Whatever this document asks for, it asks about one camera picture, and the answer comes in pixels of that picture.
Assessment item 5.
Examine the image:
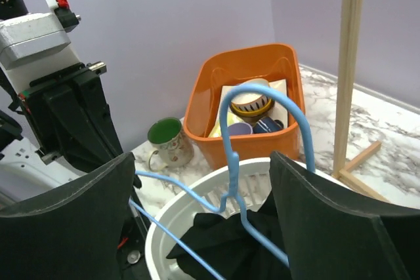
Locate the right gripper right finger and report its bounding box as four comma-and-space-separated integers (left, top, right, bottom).
269, 152, 419, 279

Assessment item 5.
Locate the patterned ceramic bowl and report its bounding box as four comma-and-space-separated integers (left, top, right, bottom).
230, 92, 275, 125

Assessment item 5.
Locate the dark blue striped cup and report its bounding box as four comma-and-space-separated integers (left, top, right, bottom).
251, 117, 284, 134

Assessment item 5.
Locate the green floral mug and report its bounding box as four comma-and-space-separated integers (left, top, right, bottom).
147, 117, 194, 172

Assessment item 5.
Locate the wooden clothes rack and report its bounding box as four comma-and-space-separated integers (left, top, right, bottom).
332, 0, 388, 202

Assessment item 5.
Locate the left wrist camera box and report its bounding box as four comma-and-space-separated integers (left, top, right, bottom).
1, 13, 81, 93

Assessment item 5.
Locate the black skirt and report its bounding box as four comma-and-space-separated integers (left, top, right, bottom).
166, 192, 292, 280

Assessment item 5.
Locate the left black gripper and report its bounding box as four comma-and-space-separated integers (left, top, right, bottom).
18, 62, 123, 173

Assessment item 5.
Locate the white plastic laundry basket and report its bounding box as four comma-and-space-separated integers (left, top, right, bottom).
145, 157, 271, 279

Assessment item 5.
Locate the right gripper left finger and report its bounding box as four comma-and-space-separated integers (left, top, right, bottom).
1, 153, 135, 279

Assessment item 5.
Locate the white square plate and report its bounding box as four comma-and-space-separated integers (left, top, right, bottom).
218, 79, 289, 130

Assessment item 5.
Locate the purple cup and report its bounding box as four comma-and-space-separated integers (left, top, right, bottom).
228, 122, 253, 136

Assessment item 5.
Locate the orange plastic bin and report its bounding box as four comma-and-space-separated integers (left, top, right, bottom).
184, 43, 305, 169

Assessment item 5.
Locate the light blue wire hanger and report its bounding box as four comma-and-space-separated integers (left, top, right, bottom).
135, 83, 316, 267

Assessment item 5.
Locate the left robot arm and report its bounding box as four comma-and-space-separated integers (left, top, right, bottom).
1, 0, 123, 193

